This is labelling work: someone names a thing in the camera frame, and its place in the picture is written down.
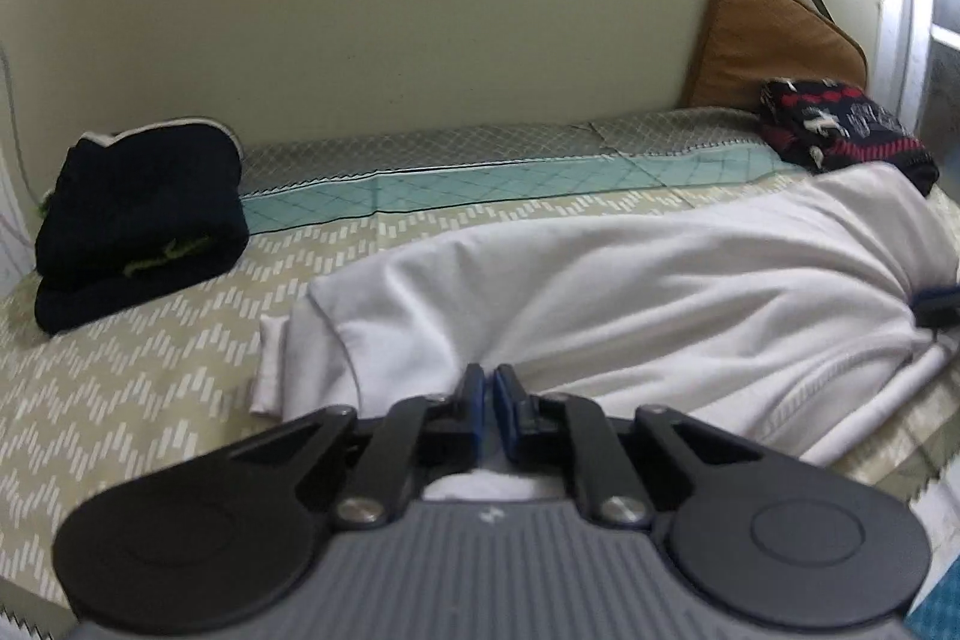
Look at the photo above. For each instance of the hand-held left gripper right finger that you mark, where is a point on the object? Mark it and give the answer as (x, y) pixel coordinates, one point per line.
(504, 415)

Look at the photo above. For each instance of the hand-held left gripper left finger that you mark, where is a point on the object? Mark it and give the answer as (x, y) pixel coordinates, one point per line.
(476, 415)

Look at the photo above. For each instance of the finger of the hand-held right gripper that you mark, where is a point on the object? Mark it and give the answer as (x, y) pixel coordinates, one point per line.
(937, 310)

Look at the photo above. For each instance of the white t-shirt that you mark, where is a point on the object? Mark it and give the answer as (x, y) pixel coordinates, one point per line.
(600, 295)

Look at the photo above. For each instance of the dark navy garment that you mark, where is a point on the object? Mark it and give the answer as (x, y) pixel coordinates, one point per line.
(142, 212)

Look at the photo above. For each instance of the navy red patterned sweater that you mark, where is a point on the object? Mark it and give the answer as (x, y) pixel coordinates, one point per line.
(847, 123)

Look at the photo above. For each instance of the teal patterned mat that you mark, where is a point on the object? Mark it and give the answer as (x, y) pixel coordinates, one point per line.
(937, 614)

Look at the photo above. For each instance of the brown cushion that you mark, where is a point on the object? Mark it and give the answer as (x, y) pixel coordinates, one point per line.
(765, 40)

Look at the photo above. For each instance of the beige patterned bed sheet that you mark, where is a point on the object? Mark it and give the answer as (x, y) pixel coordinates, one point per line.
(150, 400)

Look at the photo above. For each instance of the white window frame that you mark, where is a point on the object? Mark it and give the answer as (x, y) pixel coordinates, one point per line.
(900, 48)

